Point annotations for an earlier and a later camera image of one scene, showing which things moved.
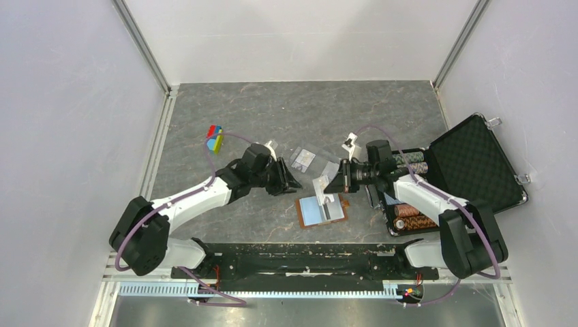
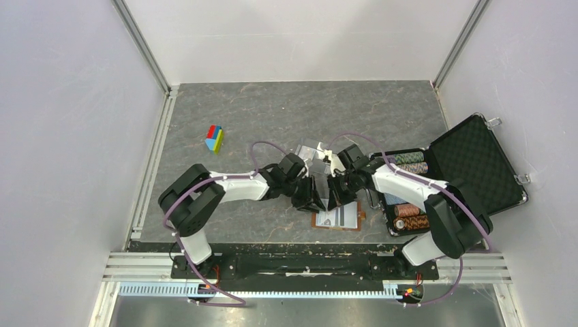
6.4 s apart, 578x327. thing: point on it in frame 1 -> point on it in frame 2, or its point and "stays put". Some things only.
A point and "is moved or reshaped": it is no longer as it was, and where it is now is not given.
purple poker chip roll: (418, 167) stays put
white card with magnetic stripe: (333, 210) is moved or reshaped
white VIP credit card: (320, 184) -> (322, 216)
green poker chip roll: (412, 157) stays put
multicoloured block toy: (215, 137) stays put
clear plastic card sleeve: (314, 162) is moved or reshaped
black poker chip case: (467, 160) stays put
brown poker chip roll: (413, 222) stays put
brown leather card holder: (311, 213) -> (360, 216)
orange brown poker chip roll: (405, 210) stays put
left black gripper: (283, 174) -> (309, 193)
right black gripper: (343, 182) stays put
